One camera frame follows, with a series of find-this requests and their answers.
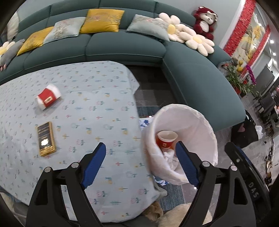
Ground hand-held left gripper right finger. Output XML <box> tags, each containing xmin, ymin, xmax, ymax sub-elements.
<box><xmin>175</xmin><ymin>141</ymin><xmax>260</xmax><ymax>227</ymax></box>

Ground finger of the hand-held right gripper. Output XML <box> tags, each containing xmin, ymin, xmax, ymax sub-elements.
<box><xmin>224</xmin><ymin>142</ymin><xmax>251</xmax><ymax>173</ymax></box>

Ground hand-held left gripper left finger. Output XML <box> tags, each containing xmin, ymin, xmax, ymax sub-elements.
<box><xmin>26</xmin><ymin>142</ymin><xmax>107</xmax><ymax>227</ymax></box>

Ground white paper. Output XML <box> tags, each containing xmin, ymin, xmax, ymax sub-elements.
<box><xmin>162</xmin><ymin>149</ymin><xmax>184</xmax><ymax>173</ymax></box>

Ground bin with white liner bag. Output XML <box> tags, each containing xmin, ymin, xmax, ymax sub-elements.
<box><xmin>142</xmin><ymin>104</ymin><xmax>219</xmax><ymax>186</ymax></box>

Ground black bag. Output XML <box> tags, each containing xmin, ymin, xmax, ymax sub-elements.
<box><xmin>231</xmin><ymin>109</ymin><xmax>260</xmax><ymax>151</ymax></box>

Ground red paper cup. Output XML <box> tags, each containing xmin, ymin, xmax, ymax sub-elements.
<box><xmin>156</xmin><ymin>130</ymin><xmax>179</xmax><ymax>150</ymax></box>

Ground white plastic bag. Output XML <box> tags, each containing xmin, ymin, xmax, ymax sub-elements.
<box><xmin>255</xmin><ymin>125</ymin><xmax>265</xmax><ymax>140</ymax></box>

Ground beige fluffy rug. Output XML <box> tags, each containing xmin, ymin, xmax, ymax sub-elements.
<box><xmin>144</xmin><ymin>201</ymin><xmax>213</xmax><ymax>227</ymax></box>

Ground gold and black box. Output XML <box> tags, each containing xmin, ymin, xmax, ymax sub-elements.
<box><xmin>35</xmin><ymin>121</ymin><xmax>57</xmax><ymax>157</ymax></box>

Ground blue white floral cloth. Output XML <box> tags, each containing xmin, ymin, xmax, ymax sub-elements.
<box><xmin>139</xmin><ymin>117</ymin><xmax>169</xmax><ymax>186</ymax></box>

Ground dark dining chairs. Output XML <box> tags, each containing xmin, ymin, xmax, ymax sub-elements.
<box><xmin>253</xmin><ymin>65</ymin><xmax>279</xmax><ymax>131</ymax></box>

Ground potted green plant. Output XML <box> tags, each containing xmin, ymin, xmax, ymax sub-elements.
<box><xmin>225</xmin><ymin>59</ymin><xmax>256</xmax><ymax>94</ymax></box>

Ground light blue patterned tablecloth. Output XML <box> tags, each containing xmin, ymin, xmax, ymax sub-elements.
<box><xmin>0</xmin><ymin>61</ymin><xmax>168</xmax><ymax>223</ymax></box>

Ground red and white soft pack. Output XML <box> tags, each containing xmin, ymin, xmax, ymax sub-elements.
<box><xmin>36</xmin><ymin>84</ymin><xmax>62</xmax><ymax>111</ymax></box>

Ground white daisy flower cushion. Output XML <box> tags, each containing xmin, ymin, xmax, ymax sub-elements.
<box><xmin>185</xmin><ymin>33</ymin><xmax>215</xmax><ymax>57</ymax></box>
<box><xmin>0</xmin><ymin>40</ymin><xmax>16</xmax><ymax>57</ymax></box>
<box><xmin>158</xmin><ymin>12</ymin><xmax>197</xmax><ymax>42</ymax></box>

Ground dark green sectional sofa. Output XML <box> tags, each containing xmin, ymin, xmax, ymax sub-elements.
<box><xmin>0</xmin><ymin>0</ymin><xmax>246</xmax><ymax>132</ymax></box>

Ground red bear plush toy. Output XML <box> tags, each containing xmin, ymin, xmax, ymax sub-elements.
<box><xmin>193</xmin><ymin>6</ymin><xmax>218</xmax><ymax>41</ymax></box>

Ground small yellow pillow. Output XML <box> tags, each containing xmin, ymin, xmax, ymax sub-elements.
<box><xmin>17</xmin><ymin>26</ymin><xmax>54</xmax><ymax>56</ymax></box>

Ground grey mouse plush toy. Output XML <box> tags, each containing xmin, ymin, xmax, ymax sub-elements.
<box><xmin>0</xmin><ymin>39</ymin><xmax>25</xmax><ymax>71</ymax></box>

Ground grey embroidered pillow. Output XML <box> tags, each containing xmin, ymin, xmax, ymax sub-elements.
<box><xmin>126</xmin><ymin>14</ymin><xmax>170</xmax><ymax>42</ymax></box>
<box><xmin>43</xmin><ymin>17</ymin><xmax>86</xmax><ymax>44</ymax></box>

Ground large yellow embroidered pillow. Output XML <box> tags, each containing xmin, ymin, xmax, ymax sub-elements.
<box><xmin>80</xmin><ymin>9</ymin><xmax>125</xmax><ymax>34</ymax></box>

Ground white fluffy plush toy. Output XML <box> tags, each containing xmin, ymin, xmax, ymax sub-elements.
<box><xmin>5</xmin><ymin>13</ymin><xmax>21</xmax><ymax>41</ymax></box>

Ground red bordered wall decoration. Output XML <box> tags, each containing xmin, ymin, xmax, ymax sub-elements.
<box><xmin>223</xmin><ymin>0</ymin><xmax>269</xmax><ymax>66</ymax></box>

